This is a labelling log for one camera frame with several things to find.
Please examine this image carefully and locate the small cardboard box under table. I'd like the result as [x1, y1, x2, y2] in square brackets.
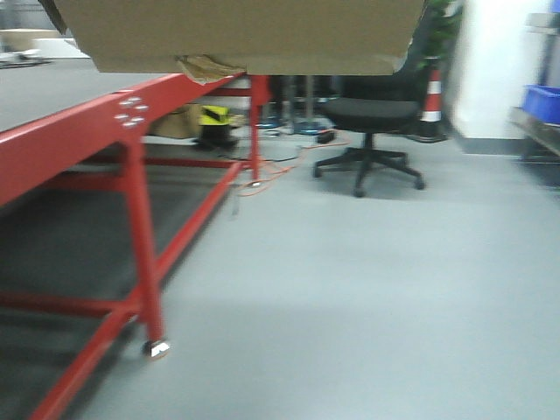
[148, 103, 202, 139]

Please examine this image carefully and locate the orange extension cable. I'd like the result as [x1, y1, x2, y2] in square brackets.
[234, 129, 351, 198]

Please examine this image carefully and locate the yellow black device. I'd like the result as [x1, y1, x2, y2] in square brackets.
[197, 105, 238, 151]

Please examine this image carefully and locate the blue plastic bin right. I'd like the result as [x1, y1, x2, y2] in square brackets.
[521, 85, 559, 125]

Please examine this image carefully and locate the red metal frame table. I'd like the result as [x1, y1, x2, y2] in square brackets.
[1, 74, 270, 419]

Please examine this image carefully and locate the orange white traffic cone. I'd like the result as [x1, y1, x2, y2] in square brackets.
[409, 57, 447, 144]

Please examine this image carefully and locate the green potted plant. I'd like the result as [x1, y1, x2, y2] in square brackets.
[416, 1, 464, 70]

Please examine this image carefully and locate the large brown cardboard box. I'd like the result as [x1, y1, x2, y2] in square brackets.
[42, 1, 424, 75]

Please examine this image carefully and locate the black office swivel chair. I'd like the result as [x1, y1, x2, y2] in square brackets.
[312, 6, 432, 198]

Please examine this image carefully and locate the crumpled clear packing tape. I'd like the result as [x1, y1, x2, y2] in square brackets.
[175, 55, 246, 85]

